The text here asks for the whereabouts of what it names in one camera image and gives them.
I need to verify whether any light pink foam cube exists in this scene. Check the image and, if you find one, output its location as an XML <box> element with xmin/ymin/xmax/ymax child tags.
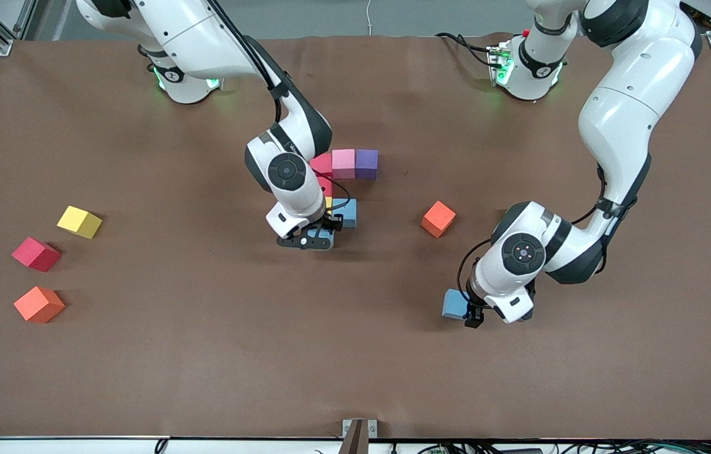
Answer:
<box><xmin>332</xmin><ymin>149</ymin><xmax>356</xmax><ymax>180</ymax></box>

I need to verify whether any purple foam cube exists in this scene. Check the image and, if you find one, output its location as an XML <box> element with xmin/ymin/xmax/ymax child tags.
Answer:
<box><xmin>355</xmin><ymin>149</ymin><xmax>379</xmax><ymax>180</ymax></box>

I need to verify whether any orange foam cube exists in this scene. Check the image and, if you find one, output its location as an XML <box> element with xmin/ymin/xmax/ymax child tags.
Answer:
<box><xmin>13</xmin><ymin>286</ymin><xmax>66</xmax><ymax>324</ymax></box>
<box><xmin>421</xmin><ymin>201</ymin><xmax>457</xmax><ymax>239</ymax></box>

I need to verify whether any brown table mat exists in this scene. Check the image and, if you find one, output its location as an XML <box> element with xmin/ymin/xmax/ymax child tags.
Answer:
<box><xmin>0</xmin><ymin>33</ymin><xmax>711</xmax><ymax>441</ymax></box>

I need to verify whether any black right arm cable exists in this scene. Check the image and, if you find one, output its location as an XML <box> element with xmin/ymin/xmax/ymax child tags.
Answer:
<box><xmin>204</xmin><ymin>0</ymin><xmax>353</xmax><ymax>219</ymax></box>

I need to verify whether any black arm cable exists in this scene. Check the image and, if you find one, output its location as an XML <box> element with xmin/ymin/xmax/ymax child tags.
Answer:
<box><xmin>204</xmin><ymin>0</ymin><xmax>353</xmax><ymax>219</ymax></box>
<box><xmin>456</xmin><ymin>161</ymin><xmax>612</xmax><ymax>305</ymax></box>

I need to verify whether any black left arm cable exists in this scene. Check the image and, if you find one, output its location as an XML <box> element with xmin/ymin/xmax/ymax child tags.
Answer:
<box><xmin>456</xmin><ymin>161</ymin><xmax>612</xmax><ymax>305</ymax></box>

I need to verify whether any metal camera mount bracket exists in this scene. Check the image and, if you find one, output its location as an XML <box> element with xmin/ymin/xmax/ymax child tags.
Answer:
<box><xmin>341</xmin><ymin>418</ymin><xmax>379</xmax><ymax>454</ymax></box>

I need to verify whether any black cable bundle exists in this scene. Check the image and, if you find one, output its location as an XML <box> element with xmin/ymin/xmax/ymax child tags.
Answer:
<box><xmin>387</xmin><ymin>439</ymin><xmax>711</xmax><ymax>454</ymax></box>

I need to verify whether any black base cable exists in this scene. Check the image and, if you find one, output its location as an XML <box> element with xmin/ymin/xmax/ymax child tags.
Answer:
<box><xmin>436</xmin><ymin>32</ymin><xmax>496</xmax><ymax>69</ymax></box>

